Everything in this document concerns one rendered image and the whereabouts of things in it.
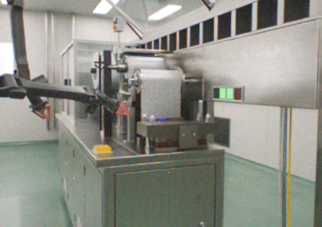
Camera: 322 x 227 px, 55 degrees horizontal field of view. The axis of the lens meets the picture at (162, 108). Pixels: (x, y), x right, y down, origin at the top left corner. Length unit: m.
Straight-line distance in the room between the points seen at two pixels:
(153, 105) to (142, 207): 0.55
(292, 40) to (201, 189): 0.84
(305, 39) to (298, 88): 0.17
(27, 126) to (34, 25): 2.14
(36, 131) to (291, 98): 6.41
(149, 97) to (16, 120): 5.67
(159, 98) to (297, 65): 0.80
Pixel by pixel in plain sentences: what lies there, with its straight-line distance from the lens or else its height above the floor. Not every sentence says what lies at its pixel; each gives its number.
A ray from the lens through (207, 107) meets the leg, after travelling 2.02.
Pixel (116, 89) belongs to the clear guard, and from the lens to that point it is 2.72.
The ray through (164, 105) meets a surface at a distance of 1.74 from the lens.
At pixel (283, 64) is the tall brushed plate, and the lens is 1.26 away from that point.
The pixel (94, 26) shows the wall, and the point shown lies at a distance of 7.41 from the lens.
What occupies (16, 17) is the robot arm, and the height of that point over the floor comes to 1.54.
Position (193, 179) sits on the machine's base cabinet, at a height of 0.75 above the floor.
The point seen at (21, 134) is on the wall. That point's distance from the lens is 7.23.
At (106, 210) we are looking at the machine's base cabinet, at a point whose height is 0.66.
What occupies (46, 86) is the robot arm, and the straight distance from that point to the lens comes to 1.43.
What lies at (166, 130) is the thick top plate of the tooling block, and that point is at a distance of 1.54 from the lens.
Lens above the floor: 1.21
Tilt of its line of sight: 4 degrees down
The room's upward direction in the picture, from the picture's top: straight up
